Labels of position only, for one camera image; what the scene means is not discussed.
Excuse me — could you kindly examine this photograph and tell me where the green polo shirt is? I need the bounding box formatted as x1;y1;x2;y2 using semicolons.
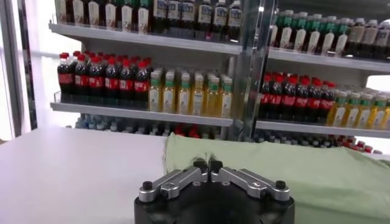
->
164;133;390;224

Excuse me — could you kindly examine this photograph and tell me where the cola bottle red cap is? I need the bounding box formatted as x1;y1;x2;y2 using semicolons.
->
88;57;104;98
104;57;119;100
133;60;150;103
57;53;74;95
294;77;310;122
280;75;298;121
269;75;283;120
74;54;90;97
258;74;273;119
318;81;336;124
307;78;323;123
118;59;134;101

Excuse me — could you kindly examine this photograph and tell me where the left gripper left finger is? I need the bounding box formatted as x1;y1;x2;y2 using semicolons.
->
138;158;210;204

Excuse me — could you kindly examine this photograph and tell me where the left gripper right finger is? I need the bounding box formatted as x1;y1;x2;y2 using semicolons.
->
209;158;291;203

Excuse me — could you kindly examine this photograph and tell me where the black bottle blue white label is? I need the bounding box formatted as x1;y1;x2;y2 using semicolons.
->
227;0;243;43
152;0;168;33
167;0;181;36
181;0;196;37
213;0;228;40
197;0;213;39
376;21;390;60

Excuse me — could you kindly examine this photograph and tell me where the black window frame pole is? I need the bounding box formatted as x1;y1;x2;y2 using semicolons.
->
16;0;39;130

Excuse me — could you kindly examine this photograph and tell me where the grey metal shelf unit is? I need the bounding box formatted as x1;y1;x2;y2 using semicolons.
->
48;0;247;142
240;0;390;141

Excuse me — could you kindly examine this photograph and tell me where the dark bottle white vertical label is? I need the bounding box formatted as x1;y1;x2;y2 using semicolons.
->
105;0;117;30
321;16;336;55
278;10;294;49
55;0;67;24
72;0;85;26
270;15;278;48
121;0;133;32
88;0;101;27
294;12;308;52
137;0;150;34
307;13;321;54
334;18;349;58

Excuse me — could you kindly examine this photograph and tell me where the dark bottle beige label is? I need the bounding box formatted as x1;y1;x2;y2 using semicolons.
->
362;19;378;60
347;18;366;58

